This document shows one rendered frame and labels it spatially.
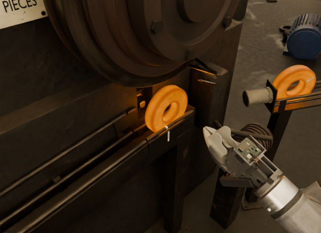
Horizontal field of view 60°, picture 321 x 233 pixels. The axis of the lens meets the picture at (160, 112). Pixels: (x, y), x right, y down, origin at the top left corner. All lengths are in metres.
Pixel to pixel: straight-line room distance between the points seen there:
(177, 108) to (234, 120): 1.17
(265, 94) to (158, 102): 0.43
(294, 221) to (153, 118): 0.42
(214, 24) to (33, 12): 0.37
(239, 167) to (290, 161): 1.15
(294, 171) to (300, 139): 0.29
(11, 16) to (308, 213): 0.71
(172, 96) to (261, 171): 0.31
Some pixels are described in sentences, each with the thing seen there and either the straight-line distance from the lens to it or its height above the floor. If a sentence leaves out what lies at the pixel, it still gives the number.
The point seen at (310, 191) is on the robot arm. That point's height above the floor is 0.66.
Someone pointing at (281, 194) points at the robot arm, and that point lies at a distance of 0.69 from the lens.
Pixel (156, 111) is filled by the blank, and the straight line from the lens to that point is 0.78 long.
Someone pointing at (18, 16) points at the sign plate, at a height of 1.07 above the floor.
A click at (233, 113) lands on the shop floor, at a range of 2.04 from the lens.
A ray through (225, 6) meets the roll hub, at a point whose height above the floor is 1.06.
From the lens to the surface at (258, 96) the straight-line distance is 1.04.
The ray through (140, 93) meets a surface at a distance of 0.86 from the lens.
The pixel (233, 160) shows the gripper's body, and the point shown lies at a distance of 0.70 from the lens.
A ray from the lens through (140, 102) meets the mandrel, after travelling 0.85.
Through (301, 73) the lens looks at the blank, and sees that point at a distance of 1.07.
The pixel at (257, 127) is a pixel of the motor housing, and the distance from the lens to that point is 1.14.
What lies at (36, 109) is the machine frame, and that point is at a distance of 0.69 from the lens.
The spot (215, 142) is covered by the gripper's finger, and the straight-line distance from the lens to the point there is 0.73.
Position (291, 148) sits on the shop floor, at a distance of 1.91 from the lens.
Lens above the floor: 1.27
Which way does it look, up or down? 40 degrees down
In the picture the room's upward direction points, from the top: straight up
